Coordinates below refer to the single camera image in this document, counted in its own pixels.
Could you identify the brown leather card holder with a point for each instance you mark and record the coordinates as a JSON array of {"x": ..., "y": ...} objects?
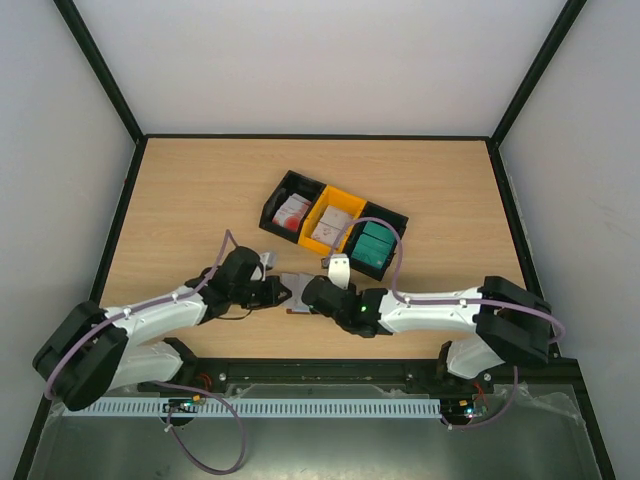
[{"x": 296, "y": 283}]

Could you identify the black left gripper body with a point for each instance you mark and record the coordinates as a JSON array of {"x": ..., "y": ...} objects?
[{"x": 259, "y": 298}]

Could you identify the black plastic bin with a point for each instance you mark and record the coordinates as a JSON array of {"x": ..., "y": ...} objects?
[
  {"x": 371, "y": 210},
  {"x": 291, "y": 183}
]

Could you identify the light blue cable duct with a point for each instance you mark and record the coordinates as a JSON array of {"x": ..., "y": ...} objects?
[{"x": 265, "y": 408}]

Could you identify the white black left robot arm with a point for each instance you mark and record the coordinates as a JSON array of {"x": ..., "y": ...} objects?
[{"x": 96, "y": 350}]

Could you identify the red white card stack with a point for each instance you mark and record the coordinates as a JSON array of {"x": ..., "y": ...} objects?
[{"x": 290, "y": 214}]

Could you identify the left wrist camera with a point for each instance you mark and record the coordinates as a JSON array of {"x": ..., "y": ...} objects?
[{"x": 268, "y": 260}]

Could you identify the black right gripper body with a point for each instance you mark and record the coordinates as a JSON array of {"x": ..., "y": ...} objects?
[{"x": 310, "y": 293}]

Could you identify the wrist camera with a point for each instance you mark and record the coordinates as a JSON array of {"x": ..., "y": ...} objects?
[
  {"x": 268, "y": 260},
  {"x": 337, "y": 270}
]

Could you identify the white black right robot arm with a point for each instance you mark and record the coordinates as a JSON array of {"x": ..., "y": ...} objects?
[{"x": 505, "y": 323}]

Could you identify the yellow plastic bin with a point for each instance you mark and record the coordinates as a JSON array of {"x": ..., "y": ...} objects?
[{"x": 330, "y": 196}]

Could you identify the black metal frame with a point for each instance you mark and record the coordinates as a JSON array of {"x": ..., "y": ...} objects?
[{"x": 561, "y": 27}]

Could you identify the green card stack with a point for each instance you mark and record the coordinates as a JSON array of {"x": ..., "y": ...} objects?
[{"x": 374, "y": 245}]

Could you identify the black plastic bin left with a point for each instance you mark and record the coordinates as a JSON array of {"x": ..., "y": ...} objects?
[{"x": 291, "y": 183}]

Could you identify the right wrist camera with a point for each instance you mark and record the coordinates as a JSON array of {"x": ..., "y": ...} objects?
[{"x": 337, "y": 270}]

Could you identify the black plastic bin right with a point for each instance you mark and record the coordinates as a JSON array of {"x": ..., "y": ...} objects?
[{"x": 371, "y": 210}]

